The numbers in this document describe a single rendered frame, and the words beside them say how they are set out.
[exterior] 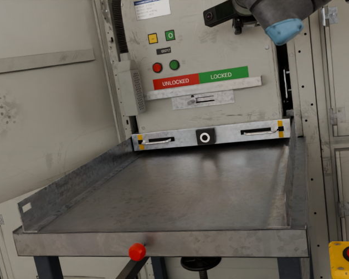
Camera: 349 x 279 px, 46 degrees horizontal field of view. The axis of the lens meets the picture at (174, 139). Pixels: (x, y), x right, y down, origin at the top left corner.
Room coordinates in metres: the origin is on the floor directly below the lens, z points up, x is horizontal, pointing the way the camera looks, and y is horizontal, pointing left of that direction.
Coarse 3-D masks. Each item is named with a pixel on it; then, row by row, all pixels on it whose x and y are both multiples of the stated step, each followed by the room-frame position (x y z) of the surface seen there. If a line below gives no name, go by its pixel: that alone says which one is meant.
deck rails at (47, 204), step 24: (120, 144) 1.33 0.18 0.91; (288, 144) 1.21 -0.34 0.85; (96, 168) 1.17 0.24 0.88; (120, 168) 1.25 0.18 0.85; (288, 168) 0.83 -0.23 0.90; (48, 192) 0.94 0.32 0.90; (72, 192) 1.03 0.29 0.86; (288, 192) 0.76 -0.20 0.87; (24, 216) 0.85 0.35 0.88; (48, 216) 0.91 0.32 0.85; (288, 216) 0.70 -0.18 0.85
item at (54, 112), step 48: (0, 0) 1.26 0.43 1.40; (48, 0) 1.38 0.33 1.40; (96, 0) 1.49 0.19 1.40; (0, 48) 1.23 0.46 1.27; (48, 48) 1.35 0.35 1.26; (96, 48) 1.50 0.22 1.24; (0, 96) 1.20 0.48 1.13; (48, 96) 1.32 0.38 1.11; (96, 96) 1.46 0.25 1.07; (0, 144) 1.18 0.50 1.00; (48, 144) 1.29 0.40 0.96; (96, 144) 1.43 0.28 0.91; (0, 192) 1.15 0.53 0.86
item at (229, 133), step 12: (264, 120) 1.27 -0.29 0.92; (276, 120) 1.25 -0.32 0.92; (288, 120) 1.24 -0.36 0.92; (156, 132) 1.38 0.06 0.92; (168, 132) 1.37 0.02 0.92; (180, 132) 1.36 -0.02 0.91; (192, 132) 1.34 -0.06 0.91; (216, 132) 1.32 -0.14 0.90; (228, 132) 1.30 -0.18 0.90; (240, 132) 1.29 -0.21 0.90; (252, 132) 1.28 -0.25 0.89; (288, 132) 1.24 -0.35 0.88; (156, 144) 1.39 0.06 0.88; (168, 144) 1.37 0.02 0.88; (180, 144) 1.36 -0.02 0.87; (192, 144) 1.34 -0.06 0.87; (204, 144) 1.33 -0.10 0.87
